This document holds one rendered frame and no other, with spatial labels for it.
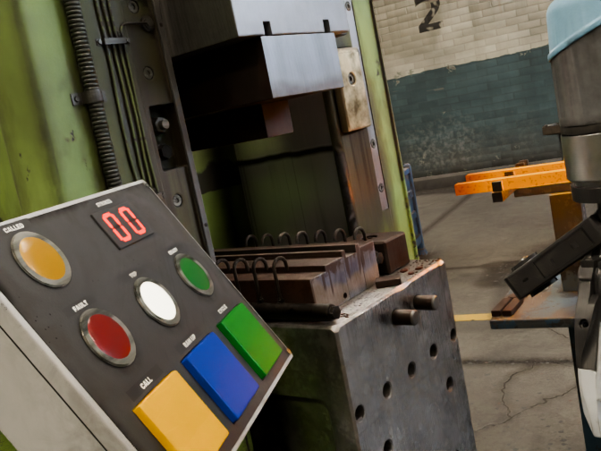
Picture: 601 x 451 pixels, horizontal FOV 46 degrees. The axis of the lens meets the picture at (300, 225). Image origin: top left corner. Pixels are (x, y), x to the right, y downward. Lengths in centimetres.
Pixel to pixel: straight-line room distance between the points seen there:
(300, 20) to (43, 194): 49
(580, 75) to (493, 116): 815
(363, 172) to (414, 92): 744
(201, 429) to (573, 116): 40
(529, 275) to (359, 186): 88
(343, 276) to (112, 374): 68
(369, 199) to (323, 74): 41
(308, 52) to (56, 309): 72
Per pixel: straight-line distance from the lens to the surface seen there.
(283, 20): 115
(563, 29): 60
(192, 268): 78
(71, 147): 101
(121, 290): 67
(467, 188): 148
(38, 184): 102
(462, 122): 882
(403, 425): 126
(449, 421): 141
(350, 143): 149
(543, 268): 66
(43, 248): 63
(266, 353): 78
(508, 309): 149
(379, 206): 157
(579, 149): 61
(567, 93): 61
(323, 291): 115
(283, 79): 112
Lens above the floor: 124
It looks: 9 degrees down
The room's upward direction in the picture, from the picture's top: 11 degrees counter-clockwise
